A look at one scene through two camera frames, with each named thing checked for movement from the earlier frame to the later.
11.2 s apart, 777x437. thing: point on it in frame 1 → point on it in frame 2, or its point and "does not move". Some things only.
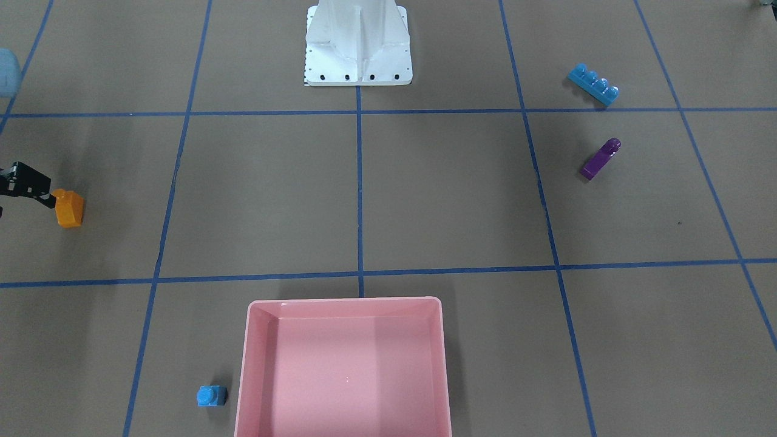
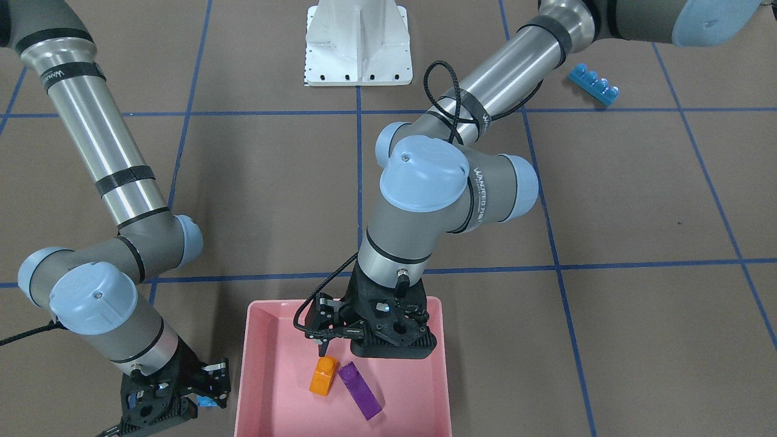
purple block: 597,161 → 360,391
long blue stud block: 589,82 does not move
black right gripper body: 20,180 → 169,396
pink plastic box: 343,366 does not move
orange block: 69,206 → 324,374
